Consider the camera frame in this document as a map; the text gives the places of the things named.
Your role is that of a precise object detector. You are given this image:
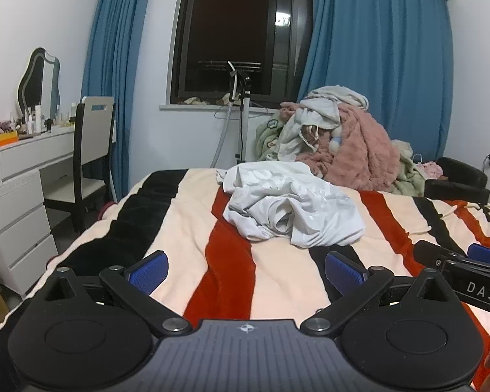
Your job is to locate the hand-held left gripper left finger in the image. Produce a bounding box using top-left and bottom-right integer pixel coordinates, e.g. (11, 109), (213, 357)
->
(33, 250), (192, 337)

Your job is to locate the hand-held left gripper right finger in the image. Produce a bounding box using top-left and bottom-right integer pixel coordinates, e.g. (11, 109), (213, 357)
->
(301, 252), (461, 336)

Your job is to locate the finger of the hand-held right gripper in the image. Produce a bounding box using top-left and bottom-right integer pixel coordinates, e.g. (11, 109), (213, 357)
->
(412, 239), (474, 272)
(467, 244), (490, 271)

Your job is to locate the white t-shirt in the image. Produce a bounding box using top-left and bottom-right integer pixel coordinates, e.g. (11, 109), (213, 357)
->
(216, 161), (366, 249)

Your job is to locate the striped fleece blanket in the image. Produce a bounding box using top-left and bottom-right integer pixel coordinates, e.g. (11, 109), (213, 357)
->
(0, 169), (490, 392)

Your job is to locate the black armchair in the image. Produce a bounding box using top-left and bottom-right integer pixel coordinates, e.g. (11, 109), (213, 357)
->
(424, 156), (490, 203)

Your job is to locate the pale green blanket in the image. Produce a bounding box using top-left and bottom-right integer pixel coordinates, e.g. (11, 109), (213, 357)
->
(390, 139), (428, 197)

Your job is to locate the pink cloth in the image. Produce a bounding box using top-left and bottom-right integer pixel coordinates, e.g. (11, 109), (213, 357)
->
(418, 161), (444, 179)

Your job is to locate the pink fluffy blanket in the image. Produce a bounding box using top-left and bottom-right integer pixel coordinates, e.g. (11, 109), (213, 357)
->
(280, 101), (401, 192)

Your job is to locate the white vanity desk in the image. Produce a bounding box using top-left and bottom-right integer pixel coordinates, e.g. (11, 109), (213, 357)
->
(0, 124), (117, 300)

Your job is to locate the green printed fleece blanket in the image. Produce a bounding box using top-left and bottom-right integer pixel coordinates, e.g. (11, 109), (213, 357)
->
(253, 108), (295, 162)

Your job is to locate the grey white hoodie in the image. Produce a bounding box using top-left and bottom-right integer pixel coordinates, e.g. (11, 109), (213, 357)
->
(278, 86), (369, 162)

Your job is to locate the white window sill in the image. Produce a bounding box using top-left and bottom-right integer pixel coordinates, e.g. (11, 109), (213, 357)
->
(160, 104), (279, 111)

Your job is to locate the white tripod stand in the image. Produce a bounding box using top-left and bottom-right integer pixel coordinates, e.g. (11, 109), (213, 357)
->
(212, 60), (270, 169)

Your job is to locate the row of cosmetic bottles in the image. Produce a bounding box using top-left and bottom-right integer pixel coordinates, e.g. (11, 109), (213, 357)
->
(10, 104), (80, 135)

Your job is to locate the orange box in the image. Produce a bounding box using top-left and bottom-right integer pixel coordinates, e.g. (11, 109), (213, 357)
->
(0, 131), (19, 152)

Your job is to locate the blue curtain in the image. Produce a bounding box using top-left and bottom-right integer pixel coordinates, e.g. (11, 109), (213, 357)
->
(81, 0), (156, 203)
(296, 0), (454, 172)

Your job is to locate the wavy vanity mirror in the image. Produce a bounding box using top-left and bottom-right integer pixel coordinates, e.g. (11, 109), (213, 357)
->
(16, 48), (61, 120)

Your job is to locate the dark framed window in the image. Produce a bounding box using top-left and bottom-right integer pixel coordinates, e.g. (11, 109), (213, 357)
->
(170, 0), (315, 107)

